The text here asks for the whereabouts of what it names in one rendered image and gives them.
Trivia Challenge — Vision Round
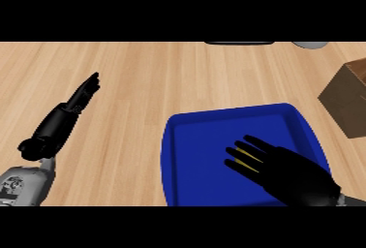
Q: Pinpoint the blue plastic tray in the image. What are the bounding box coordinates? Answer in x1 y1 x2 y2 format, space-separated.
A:
159 102 333 207

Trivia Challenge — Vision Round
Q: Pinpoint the grey round object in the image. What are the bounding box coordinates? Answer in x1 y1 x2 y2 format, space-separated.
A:
290 41 330 50

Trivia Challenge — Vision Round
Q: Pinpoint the yellow lemon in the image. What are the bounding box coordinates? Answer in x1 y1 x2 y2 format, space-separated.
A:
233 147 264 173

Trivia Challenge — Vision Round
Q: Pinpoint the brown cardboard box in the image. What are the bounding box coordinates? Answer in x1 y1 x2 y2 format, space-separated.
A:
317 57 366 140

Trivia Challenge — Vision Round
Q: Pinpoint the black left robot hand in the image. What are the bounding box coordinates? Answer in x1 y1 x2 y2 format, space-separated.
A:
17 72 101 162

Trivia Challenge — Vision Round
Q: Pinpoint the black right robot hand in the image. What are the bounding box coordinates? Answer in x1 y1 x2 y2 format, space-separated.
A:
222 134 343 207

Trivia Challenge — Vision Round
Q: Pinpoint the dark flat object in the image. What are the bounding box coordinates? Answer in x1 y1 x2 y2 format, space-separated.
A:
203 41 277 46

